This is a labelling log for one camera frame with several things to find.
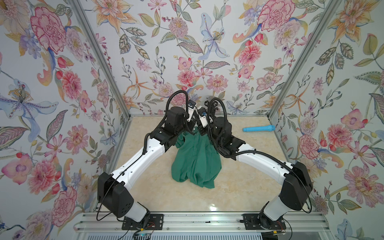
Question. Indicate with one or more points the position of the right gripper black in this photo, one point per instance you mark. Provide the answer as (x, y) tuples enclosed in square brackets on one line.
[(203, 129)]

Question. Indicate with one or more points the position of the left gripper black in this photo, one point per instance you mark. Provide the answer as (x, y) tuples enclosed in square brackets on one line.
[(190, 125)]

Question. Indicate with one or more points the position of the green trousers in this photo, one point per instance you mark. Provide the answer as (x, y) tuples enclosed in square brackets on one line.
[(197, 160)]

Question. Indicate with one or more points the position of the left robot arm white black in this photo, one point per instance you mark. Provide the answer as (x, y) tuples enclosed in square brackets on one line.
[(114, 188)]

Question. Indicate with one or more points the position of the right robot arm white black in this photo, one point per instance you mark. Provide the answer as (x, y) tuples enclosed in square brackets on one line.
[(294, 178)]

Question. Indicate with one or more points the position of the blue cylindrical tube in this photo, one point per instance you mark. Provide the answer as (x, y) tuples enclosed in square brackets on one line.
[(269, 128)]

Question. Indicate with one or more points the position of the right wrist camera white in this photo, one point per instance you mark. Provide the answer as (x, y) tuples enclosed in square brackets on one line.
[(203, 116)]

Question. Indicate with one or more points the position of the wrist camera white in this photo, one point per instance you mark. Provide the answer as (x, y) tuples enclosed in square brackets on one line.
[(191, 109), (203, 116)]

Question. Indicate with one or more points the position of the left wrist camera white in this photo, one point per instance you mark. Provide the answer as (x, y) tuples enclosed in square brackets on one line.
[(191, 109)]

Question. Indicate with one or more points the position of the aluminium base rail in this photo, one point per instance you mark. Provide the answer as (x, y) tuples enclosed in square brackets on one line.
[(202, 226)]

